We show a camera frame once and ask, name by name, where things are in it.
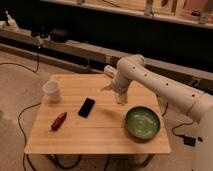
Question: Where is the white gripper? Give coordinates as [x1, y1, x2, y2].
[101, 75, 129, 105]

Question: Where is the red pepper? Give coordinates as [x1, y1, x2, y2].
[51, 112, 67, 131]

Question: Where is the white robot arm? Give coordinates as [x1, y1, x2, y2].
[104, 55, 213, 171]

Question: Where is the white stapler-like object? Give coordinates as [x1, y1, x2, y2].
[104, 65, 117, 78]

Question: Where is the black smartphone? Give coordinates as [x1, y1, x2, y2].
[78, 98, 95, 118]

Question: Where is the green bowl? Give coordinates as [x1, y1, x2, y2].
[124, 106, 160, 140]

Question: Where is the white plastic cup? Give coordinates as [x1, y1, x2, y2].
[42, 80, 61, 103]

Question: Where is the black round object on ledge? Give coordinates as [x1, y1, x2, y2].
[50, 29, 69, 43]

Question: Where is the black power adapter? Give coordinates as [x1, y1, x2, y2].
[183, 136, 196, 146]

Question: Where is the white bottle on ledge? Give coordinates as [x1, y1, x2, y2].
[5, 11, 19, 31]

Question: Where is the black cable to adapter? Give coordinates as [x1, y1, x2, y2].
[171, 120, 195, 138]

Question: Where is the black floor cable left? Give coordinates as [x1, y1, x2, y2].
[17, 101, 43, 171]

